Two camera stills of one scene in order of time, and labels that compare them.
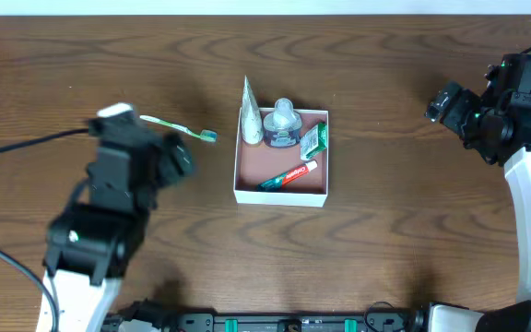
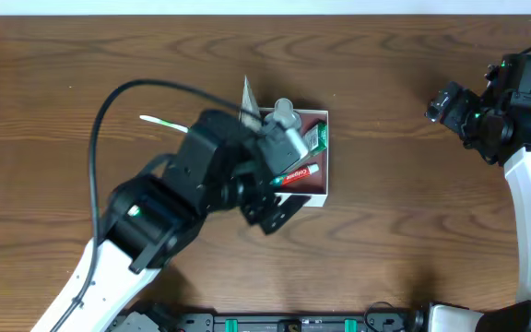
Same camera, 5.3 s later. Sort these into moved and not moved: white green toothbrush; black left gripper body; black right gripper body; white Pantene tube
Moved: black left gripper body
Not moved: black right gripper body; white Pantene tube; white green toothbrush
